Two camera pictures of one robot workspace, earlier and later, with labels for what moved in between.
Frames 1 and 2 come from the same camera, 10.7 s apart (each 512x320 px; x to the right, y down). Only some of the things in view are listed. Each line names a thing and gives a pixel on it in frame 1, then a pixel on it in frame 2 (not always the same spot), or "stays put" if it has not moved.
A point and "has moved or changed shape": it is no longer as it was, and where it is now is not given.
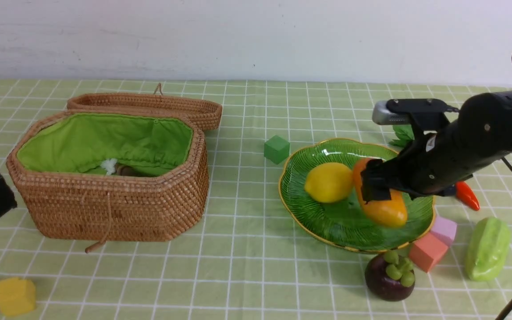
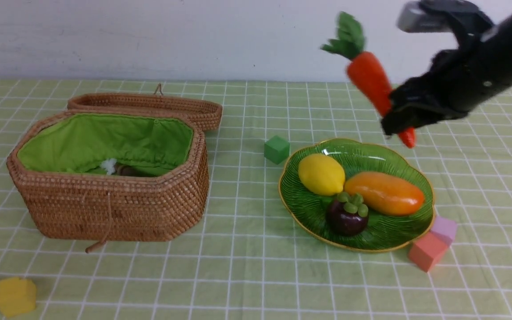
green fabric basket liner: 78,143 stays put
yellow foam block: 15,296 stays put
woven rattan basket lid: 206,112 stays put
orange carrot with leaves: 404,135 → 363,69
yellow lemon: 329,182 has moved or changed shape
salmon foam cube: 427,251 stays put
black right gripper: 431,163 → 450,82
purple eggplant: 126,170 stays put
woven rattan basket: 60,206 stays put
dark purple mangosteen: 389,277 → 347,215
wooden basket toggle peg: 98,244 stays put
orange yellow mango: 389,214 has moved or changed shape
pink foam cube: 445,230 stays put
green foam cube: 277,149 stays put
